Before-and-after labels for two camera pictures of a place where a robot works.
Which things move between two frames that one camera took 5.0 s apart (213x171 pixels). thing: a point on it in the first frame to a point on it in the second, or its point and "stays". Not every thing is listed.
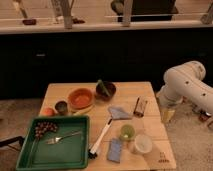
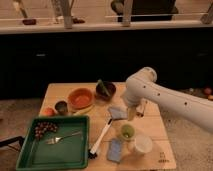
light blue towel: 119,113 stays
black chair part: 4,143 stays
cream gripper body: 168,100 to 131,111
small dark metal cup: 61,107 stays
